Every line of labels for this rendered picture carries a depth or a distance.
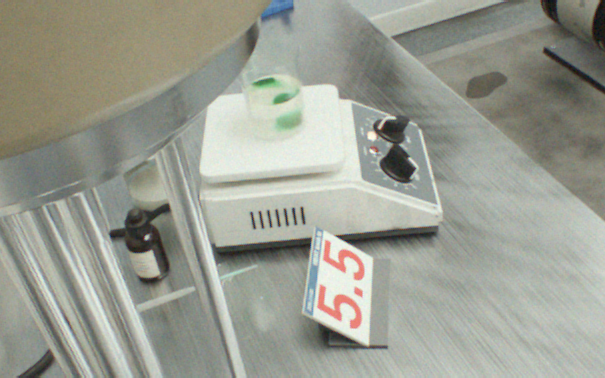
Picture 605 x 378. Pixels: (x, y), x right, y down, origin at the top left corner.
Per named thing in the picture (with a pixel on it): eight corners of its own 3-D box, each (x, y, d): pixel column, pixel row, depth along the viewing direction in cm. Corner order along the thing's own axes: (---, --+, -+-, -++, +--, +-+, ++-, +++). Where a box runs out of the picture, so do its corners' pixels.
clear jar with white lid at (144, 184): (200, 176, 72) (183, 110, 67) (178, 217, 67) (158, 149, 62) (145, 172, 73) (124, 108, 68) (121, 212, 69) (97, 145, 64)
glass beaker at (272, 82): (281, 154, 59) (267, 70, 54) (235, 133, 62) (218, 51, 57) (327, 119, 62) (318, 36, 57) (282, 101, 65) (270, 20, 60)
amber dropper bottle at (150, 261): (152, 253, 64) (131, 194, 59) (177, 263, 63) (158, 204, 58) (129, 275, 62) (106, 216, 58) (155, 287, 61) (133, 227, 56)
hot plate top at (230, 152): (337, 90, 66) (336, 82, 66) (347, 170, 57) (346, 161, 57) (210, 104, 67) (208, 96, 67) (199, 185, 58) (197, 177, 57)
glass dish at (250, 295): (279, 319, 57) (275, 301, 55) (210, 329, 57) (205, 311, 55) (275, 269, 61) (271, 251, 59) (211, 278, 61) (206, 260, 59)
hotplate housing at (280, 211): (420, 146, 72) (419, 77, 66) (443, 236, 62) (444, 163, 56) (201, 168, 73) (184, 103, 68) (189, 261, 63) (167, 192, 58)
